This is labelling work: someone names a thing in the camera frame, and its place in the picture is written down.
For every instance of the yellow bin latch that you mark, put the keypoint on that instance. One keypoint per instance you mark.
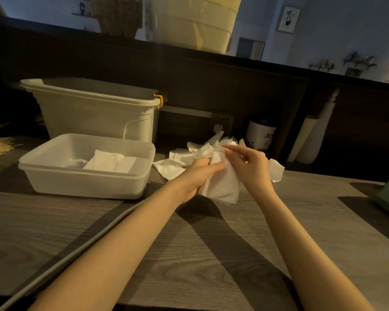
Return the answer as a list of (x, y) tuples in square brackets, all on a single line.
[(159, 98)]

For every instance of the white jar with black lid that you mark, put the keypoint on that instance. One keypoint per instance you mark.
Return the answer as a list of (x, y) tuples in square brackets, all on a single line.
[(260, 134)]

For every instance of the grey wall socket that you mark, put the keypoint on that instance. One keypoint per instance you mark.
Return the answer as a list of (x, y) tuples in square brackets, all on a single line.
[(223, 120)]

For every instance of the crumpled white cloth pile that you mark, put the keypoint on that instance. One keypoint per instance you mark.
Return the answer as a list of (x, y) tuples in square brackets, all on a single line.
[(199, 150)]

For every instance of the person's right thumb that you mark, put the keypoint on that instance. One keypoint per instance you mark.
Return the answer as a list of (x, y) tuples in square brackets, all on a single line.
[(235, 157)]

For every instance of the wall shelf with bird figurines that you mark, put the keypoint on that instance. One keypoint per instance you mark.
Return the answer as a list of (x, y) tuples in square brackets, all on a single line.
[(321, 64), (359, 59)]

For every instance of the person's left thumb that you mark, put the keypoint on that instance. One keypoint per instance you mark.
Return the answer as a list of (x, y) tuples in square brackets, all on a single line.
[(218, 167)]

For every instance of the white cloth pouch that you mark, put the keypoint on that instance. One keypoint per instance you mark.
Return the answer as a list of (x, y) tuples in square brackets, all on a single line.
[(222, 186)]

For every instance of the white paper roll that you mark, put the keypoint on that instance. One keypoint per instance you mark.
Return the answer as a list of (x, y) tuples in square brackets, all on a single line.
[(311, 132)]

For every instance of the person's left hand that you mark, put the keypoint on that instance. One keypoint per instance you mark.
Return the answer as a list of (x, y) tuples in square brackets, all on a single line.
[(194, 179)]

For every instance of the person's right forearm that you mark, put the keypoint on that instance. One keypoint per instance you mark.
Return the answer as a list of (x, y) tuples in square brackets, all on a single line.
[(311, 252)]

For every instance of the person's left forearm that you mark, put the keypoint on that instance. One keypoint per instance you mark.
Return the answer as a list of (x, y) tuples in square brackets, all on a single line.
[(113, 249)]

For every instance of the flat white cloth piece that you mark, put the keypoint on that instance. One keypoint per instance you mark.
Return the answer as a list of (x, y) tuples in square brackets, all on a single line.
[(168, 170)]

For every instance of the white plug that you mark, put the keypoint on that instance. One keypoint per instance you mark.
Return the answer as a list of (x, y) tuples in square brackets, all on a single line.
[(217, 128)]

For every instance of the folded white cloth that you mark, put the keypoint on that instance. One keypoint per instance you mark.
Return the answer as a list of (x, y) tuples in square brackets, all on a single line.
[(103, 160), (128, 164)]

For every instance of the small dark picture frame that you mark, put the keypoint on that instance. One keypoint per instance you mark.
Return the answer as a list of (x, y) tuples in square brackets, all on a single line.
[(353, 72)]

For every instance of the dark wooden counter shelf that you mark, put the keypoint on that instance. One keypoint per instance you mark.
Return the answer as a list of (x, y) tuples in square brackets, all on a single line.
[(214, 80)]

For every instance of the large white plastic bin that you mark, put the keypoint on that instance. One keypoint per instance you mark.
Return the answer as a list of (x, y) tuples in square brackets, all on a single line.
[(94, 111)]

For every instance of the bundle of wooden sticks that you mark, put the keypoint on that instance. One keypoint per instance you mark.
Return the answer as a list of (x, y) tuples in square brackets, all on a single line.
[(0, 147)]

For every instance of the shallow white plastic tub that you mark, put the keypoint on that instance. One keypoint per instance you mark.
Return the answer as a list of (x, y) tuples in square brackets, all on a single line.
[(84, 187), (52, 152)]

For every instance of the woven basket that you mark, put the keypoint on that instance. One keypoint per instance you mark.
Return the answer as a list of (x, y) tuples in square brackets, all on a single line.
[(116, 16)]

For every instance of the framed wall picture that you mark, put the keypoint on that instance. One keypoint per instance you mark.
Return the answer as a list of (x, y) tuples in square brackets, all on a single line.
[(289, 19)]

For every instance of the person's right hand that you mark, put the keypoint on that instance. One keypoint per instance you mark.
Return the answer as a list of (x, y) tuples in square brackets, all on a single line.
[(254, 170)]

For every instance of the striped curtain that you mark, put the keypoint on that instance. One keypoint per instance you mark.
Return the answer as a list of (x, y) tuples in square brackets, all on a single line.
[(257, 50)]

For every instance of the small white cloth piece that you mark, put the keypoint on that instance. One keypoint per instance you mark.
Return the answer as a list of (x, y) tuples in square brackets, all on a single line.
[(276, 170)]

